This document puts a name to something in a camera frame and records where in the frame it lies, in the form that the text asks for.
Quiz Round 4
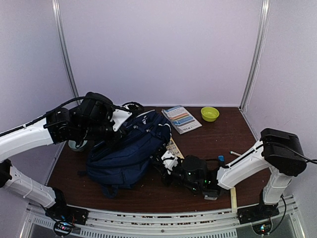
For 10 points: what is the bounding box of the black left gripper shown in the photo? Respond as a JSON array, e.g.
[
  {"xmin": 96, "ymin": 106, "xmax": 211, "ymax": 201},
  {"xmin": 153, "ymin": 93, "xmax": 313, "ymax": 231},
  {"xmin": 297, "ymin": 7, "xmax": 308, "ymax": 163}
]
[{"xmin": 78, "ymin": 119, "xmax": 128, "ymax": 149}]

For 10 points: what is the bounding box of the yellow pink spine paperback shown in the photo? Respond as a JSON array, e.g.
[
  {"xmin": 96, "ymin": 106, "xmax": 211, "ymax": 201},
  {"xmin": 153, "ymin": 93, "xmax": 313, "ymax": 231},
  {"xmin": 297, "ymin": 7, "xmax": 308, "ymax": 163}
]
[{"xmin": 166, "ymin": 137, "xmax": 184, "ymax": 159}]

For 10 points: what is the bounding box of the navy blue student backpack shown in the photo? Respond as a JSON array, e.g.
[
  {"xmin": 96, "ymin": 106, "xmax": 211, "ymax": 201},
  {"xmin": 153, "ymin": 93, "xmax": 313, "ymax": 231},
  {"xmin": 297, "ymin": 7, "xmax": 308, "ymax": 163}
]
[{"xmin": 77, "ymin": 110, "xmax": 172, "ymax": 198}]

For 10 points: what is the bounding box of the blue striped reader book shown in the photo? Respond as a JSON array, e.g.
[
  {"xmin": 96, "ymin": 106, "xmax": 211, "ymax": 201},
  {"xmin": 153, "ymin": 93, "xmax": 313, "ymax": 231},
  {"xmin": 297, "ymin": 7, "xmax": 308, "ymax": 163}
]
[{"xmin": 161, "ymin": 106, "xmax": 202, "ymax": 134}]

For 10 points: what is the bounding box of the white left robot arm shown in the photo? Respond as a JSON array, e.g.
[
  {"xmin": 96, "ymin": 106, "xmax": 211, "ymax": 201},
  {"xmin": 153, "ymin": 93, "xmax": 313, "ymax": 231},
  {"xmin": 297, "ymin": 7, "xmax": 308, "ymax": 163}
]
[{"xmin": 0, "ymin": 92, "xmax": 133, "ymax": 220}]

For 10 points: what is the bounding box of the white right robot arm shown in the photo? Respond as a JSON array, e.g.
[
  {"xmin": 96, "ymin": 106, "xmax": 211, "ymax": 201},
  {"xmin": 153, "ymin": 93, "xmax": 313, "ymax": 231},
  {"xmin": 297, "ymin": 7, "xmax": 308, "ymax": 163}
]
[{"xmin": 150, "ymin": 128, "xmax": 317, "ymax": 224}]

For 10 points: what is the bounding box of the pale green ceramic bowl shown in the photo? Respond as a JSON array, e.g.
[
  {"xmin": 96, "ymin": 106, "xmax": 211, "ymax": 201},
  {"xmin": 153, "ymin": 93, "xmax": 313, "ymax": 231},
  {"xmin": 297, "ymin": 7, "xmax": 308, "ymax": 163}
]
[{"xmin": 68, "ymin": 140, "xmax": 88, "ymax": 152}]

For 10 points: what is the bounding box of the white charger box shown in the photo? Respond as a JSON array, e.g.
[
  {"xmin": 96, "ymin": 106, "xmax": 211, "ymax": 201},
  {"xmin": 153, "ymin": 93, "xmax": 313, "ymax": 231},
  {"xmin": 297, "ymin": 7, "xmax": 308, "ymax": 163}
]
[{"xmin": 204, "ymin": 195, "xmax": 218, "ymax": 201}]

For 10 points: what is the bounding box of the blue black highlighter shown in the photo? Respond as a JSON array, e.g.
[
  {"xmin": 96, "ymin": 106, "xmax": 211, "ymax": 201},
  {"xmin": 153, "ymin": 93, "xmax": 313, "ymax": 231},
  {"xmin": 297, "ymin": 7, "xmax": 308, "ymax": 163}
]
[{"xmin": 218, "ymin": 155, "xmax": 225, "ymax": 162}]

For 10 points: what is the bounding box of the lime green plastic bowl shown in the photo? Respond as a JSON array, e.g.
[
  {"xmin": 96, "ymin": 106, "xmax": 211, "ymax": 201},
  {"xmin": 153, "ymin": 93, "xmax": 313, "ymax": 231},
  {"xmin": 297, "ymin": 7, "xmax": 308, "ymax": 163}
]
[{"xmin": 201, "ymin": 107, "xmax": 220, "ymax": 122}]

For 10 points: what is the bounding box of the grey marker pen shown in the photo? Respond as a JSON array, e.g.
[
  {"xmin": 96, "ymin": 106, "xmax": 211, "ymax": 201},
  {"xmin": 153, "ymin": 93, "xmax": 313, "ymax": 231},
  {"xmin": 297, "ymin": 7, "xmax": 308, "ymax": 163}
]
[{"xmin": 229, "ymin": 151, "xmax": 241, "ymax": 157}]

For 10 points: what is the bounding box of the pale yellow highlighter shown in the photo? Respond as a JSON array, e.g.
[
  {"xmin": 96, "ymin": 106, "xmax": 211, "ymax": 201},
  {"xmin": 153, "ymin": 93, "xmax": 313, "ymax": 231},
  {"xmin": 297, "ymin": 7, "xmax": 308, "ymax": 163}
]
[{"xmin": 230, "ymin": 187, "xmax": 238, "ymax": 213}]

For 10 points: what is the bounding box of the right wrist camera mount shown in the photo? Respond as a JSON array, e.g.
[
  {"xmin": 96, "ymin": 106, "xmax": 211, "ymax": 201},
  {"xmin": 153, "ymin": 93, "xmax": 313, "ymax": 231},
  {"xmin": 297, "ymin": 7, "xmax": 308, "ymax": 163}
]
[{"xmin": 161, "ymin": 150, "xmax": 182, "ymax": 175}]

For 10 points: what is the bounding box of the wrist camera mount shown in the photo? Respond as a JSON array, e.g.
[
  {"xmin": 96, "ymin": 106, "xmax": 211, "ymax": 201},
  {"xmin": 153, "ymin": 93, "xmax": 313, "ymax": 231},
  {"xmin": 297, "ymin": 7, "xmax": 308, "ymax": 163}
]
[
  {"xmin": 161, "ymin": 150, "xmax": 182, "ymax": 175},
  {"xmin": 110, "ymin": 102, "xmax": 140, "ymax": 132}
]

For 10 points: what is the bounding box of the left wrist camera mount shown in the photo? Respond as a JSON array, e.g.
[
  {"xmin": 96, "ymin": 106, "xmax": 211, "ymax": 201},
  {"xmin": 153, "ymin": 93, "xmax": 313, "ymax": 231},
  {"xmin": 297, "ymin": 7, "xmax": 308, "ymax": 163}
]
[{"xmin": 110, "ymin": 102, "xmax": 140, "ymax": 132}]

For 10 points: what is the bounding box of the left aluminium corner post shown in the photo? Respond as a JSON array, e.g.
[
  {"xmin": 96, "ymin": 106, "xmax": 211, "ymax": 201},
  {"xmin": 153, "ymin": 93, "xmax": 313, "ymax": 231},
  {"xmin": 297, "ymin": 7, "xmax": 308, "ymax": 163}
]
[{"xmin": 52, "ymin": 0, "xmax": 79, "ymax": 97}]

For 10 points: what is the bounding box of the aluminium corner post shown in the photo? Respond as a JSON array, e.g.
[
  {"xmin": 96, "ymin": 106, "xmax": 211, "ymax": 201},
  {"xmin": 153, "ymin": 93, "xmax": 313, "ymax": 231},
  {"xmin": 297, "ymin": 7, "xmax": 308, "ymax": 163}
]
[
  {"xmin": 52, "ymin": 0, "xmax": 79, "ymax": 97},
  {"xmin": 239, "ymin": 0, "xmax": 271, "ymax": 113}
]

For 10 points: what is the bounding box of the right aluminium corner post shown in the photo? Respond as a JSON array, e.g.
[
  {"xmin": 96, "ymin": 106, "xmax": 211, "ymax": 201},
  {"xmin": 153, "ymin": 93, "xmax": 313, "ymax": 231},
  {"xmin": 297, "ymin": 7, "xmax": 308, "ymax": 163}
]
[{"xmin": 239, "ymin": 0, "xmax": 271, "ymax": 113}]

